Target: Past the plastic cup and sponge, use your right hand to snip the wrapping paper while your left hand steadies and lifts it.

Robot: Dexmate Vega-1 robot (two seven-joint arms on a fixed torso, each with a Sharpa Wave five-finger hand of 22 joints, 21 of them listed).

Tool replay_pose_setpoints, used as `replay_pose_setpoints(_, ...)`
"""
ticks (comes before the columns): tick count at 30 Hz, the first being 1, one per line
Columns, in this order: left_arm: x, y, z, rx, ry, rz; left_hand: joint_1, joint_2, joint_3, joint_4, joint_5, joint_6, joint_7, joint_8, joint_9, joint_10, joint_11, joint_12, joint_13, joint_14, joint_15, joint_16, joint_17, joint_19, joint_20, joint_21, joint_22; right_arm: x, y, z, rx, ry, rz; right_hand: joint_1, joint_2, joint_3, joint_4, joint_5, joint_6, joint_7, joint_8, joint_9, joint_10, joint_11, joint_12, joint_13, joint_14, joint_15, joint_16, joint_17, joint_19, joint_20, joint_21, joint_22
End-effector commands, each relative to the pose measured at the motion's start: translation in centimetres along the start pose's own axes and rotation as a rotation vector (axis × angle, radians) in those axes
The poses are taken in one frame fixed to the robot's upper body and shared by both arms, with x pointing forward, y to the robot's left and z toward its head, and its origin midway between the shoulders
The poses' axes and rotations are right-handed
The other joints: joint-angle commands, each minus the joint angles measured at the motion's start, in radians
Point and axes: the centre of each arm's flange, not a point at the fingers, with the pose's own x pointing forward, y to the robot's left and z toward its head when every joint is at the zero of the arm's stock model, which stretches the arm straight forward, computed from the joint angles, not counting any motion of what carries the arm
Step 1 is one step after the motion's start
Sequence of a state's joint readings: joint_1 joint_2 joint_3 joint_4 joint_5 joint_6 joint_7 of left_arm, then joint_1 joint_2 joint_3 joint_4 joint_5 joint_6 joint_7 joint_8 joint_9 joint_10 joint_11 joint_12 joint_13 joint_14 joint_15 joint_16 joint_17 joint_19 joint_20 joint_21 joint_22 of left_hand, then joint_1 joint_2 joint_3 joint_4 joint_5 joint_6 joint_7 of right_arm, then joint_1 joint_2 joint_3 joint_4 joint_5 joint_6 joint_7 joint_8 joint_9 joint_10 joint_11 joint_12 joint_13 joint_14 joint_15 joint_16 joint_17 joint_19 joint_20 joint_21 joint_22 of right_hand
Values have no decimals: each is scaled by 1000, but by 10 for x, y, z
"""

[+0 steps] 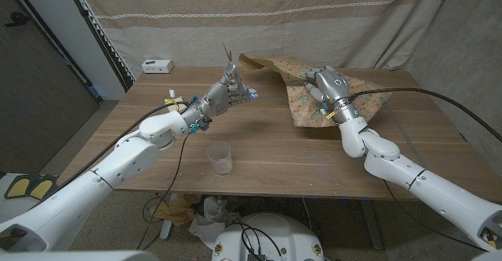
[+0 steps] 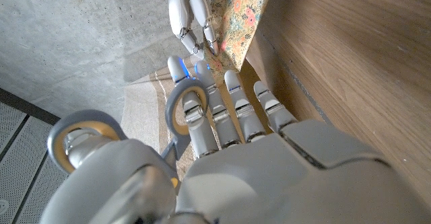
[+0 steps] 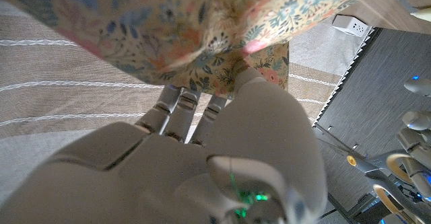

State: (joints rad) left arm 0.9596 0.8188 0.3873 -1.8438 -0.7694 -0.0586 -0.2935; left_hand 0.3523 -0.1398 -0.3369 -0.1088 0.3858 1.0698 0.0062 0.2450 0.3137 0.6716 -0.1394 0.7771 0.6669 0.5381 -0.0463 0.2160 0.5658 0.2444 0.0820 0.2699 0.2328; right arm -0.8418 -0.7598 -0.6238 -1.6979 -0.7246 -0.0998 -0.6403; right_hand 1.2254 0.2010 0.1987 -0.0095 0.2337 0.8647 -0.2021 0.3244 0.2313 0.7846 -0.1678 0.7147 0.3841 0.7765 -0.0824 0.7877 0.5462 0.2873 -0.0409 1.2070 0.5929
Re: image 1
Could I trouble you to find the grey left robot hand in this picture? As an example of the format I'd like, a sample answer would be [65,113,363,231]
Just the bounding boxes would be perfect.
[183,80,260,132]

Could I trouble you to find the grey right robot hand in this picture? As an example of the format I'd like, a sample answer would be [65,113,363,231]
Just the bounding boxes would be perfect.
[300,64,361,125]

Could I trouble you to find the grey scissors with yellow grips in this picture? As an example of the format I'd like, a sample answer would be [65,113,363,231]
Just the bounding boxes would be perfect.
[221,43,246,97]

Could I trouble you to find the yellow sponge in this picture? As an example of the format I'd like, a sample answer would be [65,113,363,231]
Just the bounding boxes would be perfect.
[166,95,185,113]

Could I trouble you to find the clear plastic cup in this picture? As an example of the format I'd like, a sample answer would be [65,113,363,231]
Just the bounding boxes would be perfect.
[206,140,234,176]

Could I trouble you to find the crumpled white paper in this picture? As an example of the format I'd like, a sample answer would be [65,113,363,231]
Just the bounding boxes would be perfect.
[187,196,241,250]

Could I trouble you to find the crumpled brown paper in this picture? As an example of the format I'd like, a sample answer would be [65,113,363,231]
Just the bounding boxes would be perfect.
[150,194,201,226]

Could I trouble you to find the white power strip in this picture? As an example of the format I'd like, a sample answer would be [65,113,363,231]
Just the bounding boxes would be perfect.
[141,59,175,74]

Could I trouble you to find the beige striped curtain backdrop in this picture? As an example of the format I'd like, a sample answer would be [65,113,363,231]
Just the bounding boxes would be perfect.
[72,0,458,80]

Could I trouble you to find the white table leg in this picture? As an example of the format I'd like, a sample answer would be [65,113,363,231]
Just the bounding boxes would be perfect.
[159,193,177,241]

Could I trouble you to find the black pole with zigzag strip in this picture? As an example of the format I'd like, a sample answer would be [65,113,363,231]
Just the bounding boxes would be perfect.
[62,0,136,92]

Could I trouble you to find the grey table leg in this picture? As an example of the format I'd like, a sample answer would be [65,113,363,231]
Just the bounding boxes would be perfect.
[358,200,384,251]

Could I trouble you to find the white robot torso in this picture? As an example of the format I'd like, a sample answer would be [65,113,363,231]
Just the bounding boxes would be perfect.
[211,212,326,261]

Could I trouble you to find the yellow and black foot pedals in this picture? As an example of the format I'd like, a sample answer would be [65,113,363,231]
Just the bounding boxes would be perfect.
[4,173,60,201]

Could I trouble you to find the white floor platform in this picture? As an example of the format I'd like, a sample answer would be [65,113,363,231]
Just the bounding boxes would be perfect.
[0,172,52,223]

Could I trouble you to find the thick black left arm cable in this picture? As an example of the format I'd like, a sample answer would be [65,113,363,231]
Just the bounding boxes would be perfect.
[38,101,189,207]

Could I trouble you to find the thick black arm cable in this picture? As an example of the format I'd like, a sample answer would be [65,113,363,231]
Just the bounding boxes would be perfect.
[348,87,502,143]
[38,101,189,207]

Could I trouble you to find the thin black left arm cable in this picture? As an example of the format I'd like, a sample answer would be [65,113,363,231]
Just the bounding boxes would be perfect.
[136,133,191,250]

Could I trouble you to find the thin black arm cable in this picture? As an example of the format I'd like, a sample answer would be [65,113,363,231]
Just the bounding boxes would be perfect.
[136,133,191,250]
[382,180,487,252]

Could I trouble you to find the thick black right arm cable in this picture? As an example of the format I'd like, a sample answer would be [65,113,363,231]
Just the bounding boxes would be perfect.
[348,87,502,143]

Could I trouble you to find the black torso cables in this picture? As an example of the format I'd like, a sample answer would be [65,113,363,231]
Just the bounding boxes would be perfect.
[231,218,286,261]

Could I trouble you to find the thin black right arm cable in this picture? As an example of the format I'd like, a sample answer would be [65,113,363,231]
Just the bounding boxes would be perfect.
[382,180,487,252]

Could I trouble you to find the black door handle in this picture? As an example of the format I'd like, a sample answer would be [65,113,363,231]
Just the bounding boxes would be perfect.
[4,12,31,27]

